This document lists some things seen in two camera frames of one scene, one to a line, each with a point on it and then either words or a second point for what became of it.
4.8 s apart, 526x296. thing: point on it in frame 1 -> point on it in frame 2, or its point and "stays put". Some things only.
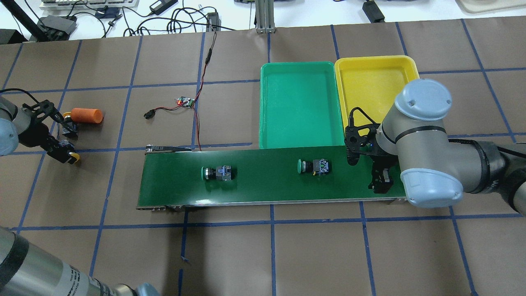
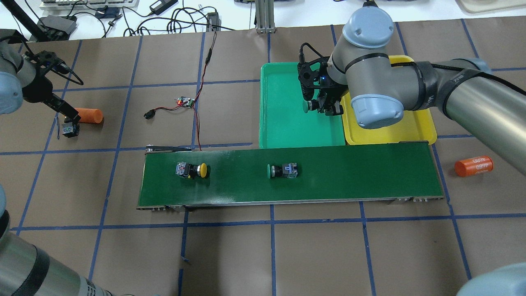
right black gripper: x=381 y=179 -> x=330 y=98
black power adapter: x=160 y=5 stays put
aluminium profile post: x=264 y=10 stays put
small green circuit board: x=189 y=104 stays put
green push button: x=221 y=173 -> x=289 y=170
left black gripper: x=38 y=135 -> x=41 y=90
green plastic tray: x=299 y=105 stays put
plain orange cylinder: x=87 y=115 stays put
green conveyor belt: x=183 y=177 stays put
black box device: x=57 y=28 stays put
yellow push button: x=75 y=155 -> x=185 y=169
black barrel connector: x=149 y=114 stays put
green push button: x=319 y=166 -> x=310 y=105
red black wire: x=192 y=102 stays put
